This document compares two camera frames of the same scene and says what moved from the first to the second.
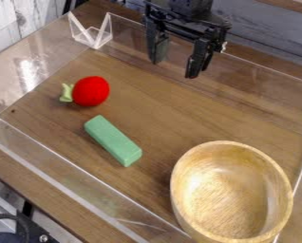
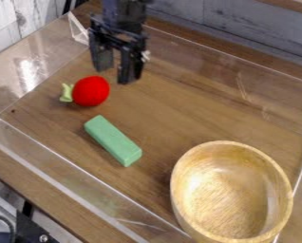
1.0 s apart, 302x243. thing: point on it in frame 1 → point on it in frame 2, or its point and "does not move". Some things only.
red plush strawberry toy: x=89 y=91 does not move
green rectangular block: x=113 y=140 does not move
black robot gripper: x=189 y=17 → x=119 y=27
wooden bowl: x=232 y=192 does not move
